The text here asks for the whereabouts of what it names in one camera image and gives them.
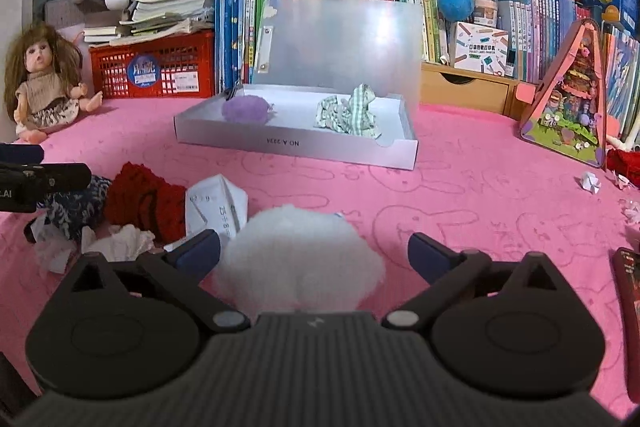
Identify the pink bunny print blanket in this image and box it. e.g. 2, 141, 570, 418
0, 94, 640, 419

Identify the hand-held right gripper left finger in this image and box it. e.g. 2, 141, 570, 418
65, 229, 251, 333

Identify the pink triangular toy house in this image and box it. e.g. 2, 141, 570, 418
517, 18, 608, 168

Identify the white tissue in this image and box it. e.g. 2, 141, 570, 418
25, 216, 82, 274
80, 223, 157, 265

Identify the red fabric item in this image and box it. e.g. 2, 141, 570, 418
606, 148, 640, 188

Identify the row of colourful picture books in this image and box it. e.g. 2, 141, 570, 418
280, 0, 498, 64

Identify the red plastic basket blue sticker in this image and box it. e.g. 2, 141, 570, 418
89, 31, 217, 99

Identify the dark red flat device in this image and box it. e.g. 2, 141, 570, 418
612, 247, 640, 339

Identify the wooden drawer unit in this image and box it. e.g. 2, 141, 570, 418
420, 62, 522, 120

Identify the blue patterned cloth pouch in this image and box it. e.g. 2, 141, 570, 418
37, 174, 113, 240

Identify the purple fluffy ball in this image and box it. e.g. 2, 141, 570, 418
221, 96, 276, 124

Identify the stack of lying books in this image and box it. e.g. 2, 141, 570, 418
82, 0, 221, 46

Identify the white printed cardboard box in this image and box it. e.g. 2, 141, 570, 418
448, 21, 510, 78

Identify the row of blue-spined books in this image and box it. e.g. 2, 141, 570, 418
492, 0, 596, 84

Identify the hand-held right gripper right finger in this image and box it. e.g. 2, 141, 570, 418
381, 233, 563, 330

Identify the grey box with lid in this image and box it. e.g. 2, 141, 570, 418
174, 0, 425, 171

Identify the small beige container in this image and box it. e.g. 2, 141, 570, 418
472, 0, 499, 28

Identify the row of tall blue books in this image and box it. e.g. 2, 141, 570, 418
215, 0, 286, 92

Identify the green striped cloth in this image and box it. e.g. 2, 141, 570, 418
314, 83, 382, 138

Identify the row of thin picture books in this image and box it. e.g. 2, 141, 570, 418
600, 19, 640, 148

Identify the white fluffy ball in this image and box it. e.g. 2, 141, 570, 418
212, 203, 387, 315

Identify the white folded paper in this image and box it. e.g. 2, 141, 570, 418
185, 173, 249, 242

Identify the red knitted item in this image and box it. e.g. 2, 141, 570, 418
104, 162, 188, 244

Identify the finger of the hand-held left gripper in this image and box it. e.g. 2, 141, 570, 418
0, 144, 45, 164
0, 163, 93, 214

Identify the long-haired baby doll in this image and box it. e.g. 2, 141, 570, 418
4, 22, 104, 144

